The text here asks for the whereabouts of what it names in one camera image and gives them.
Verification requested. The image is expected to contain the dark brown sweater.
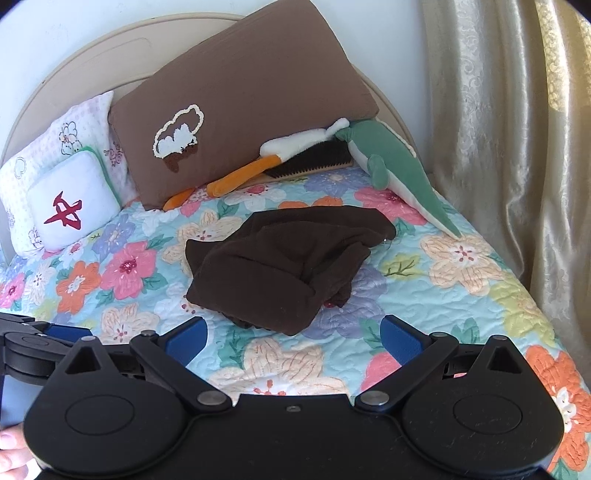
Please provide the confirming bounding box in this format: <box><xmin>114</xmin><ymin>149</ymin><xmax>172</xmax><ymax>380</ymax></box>
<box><xmin>185</xmin><ymin>206</ymin><xmax>396</xmax><ymax>336</ymax></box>

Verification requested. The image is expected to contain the person's left hand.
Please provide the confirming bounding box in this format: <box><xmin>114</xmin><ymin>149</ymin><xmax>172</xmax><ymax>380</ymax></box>
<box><xmin>0</xmin><ymin>424</ymin><xmax>33</xmax><ymax>480</ymax></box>

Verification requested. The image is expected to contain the floral quilt bedspread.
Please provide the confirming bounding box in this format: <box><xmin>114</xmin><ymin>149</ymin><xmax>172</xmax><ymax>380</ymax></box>
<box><xmin>1</xmin><ymin>168</ymin><xmax>590</xmax><ymax>479</ymax></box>

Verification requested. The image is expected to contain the white cushion red symbol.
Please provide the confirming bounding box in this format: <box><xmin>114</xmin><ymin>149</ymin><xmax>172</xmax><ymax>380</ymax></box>
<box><xmin>26</xmin><ymin>147</ymin><xmax>121</xmax><ymax>251</ymax></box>

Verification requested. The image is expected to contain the green crocodile plush toy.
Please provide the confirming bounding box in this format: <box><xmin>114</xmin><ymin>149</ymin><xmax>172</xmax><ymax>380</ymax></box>
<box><xmin>335</xmin><ymin>119</ymin><xmax>462</xmax><ymax>239</ymax></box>

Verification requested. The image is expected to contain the pink floral white pillow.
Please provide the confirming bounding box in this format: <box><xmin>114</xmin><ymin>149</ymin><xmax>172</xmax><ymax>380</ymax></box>
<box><xmin>1</xmin><ymin>91</ymin><xmax>137</xmax><ymax>258</ymax></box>

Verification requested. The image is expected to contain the black bed brush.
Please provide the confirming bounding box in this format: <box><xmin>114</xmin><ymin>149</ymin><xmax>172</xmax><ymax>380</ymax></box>
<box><xmin>263</xmin><ymin>140</ymin><xmax>353</xmax><ymax>180</ymax></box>

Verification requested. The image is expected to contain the white goose plush toy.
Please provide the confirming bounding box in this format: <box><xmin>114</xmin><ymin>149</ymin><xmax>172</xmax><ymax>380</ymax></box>
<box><xmin>162</xmin><ymin>117</ymin><xmax>351</xmax><ymax>212</ymax></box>

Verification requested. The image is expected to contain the beige curved headboard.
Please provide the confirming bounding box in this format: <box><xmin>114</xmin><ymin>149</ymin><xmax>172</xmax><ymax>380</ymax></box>
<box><xmin>1</xmin><ymin>1</ymin><xmax>431</xmax><ymax>158</ymax></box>

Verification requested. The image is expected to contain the beige patterned curtain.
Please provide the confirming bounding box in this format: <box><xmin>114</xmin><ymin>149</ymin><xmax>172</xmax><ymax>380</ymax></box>
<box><xmin>417</xmin><ymin>0</ymin><xmax>591</xmax><ymax>342</ymax></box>

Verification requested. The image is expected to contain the large brown pillow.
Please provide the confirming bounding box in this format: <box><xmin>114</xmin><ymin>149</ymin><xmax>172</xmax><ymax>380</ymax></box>
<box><xmin>109</xmin><ymin>1</ymin><xmax>379</xmax><ymax>208</ymax></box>

